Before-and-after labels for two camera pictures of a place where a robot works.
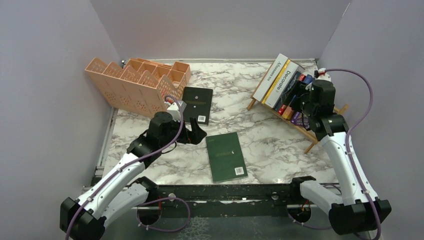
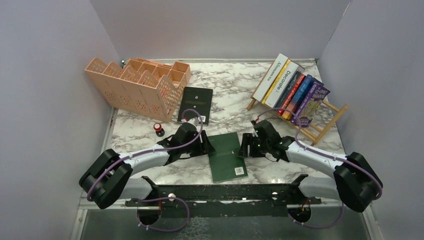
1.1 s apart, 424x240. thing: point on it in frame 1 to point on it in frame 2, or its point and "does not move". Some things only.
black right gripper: x=307 y=90 to x=248 y=138
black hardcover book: x=198 y=102 does not move
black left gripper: x=194 y=136 to x=204 y=147
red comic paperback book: x=286 y=102 does not move
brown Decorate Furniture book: x=288 y=76 does not move
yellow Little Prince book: x=275 y=82 does not move
